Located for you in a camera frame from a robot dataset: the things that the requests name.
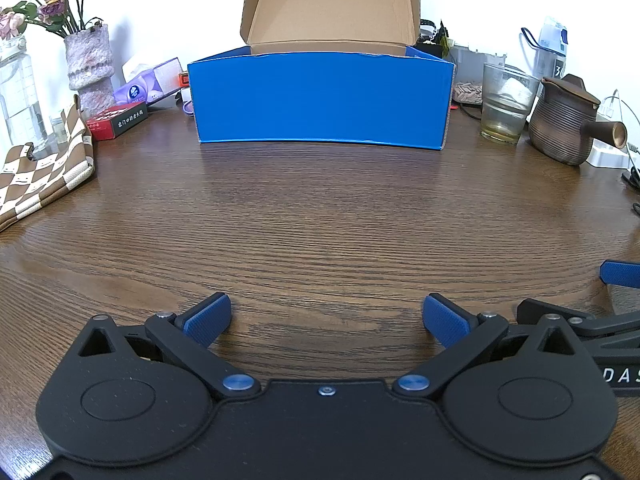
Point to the speckled ceramic vase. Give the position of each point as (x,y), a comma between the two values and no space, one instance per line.
(90,70)

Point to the white plastic container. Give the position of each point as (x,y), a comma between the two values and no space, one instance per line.
(472,57)

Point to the white power strip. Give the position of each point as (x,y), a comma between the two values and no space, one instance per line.
(607,156)

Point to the brown white checkered bag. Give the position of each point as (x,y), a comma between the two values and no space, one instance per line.
(40,180)

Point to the black gadget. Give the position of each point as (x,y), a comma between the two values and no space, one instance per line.
(434,37)

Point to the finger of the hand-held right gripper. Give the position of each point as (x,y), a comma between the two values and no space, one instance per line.
(622,274)
(605,327)

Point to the red black flat box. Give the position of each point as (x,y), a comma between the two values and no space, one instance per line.
(117,121)

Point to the brown ribbed teapot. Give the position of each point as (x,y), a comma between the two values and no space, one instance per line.
(560,125)

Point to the lavender box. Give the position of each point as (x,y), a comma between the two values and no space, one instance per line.
(167,74)

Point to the blue cardboard box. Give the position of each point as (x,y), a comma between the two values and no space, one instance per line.
(320,100)

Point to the clear glass jar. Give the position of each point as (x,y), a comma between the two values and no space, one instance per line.
(17,95)

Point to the clear drinking glass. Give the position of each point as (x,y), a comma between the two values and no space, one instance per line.
(505,110)

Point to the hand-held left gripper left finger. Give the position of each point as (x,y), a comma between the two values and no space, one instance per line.
(207,320)

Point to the purple tissue pack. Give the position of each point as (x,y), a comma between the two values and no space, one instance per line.
(140,89)

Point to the clear water bottle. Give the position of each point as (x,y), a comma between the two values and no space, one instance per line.
(550,55)

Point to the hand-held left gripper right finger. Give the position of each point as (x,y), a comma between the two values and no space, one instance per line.
(445,322)

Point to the pile of nut shells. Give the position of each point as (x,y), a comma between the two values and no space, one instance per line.
(467,92)

